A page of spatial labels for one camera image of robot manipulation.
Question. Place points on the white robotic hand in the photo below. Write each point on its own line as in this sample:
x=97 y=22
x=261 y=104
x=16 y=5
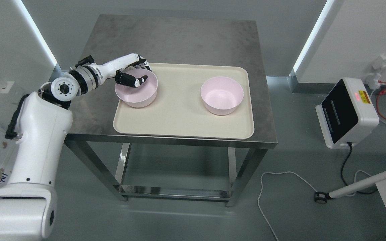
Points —
x=112 y=69

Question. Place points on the pink bowl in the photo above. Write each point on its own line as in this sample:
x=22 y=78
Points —
x=142 y=95
x=221 y=95

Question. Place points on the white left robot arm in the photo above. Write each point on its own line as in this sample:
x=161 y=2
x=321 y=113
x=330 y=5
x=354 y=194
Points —
x=28 y=202

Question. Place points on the stainless steel table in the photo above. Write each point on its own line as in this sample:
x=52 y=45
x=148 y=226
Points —
x=216 y=42

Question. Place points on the beige plastic tray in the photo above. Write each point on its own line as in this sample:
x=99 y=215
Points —
x=178 y=109

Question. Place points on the white black box device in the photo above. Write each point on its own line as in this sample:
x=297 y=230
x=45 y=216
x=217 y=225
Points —
x=347 y=114

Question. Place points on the white stand leg with caster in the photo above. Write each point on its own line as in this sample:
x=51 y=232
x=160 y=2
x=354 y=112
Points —
x=322 y=197

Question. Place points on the white wall switch box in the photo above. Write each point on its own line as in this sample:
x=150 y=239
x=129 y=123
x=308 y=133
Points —
x=7 y=88

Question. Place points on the white wall socket plug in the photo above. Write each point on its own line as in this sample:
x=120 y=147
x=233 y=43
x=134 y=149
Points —
x=373 y=78

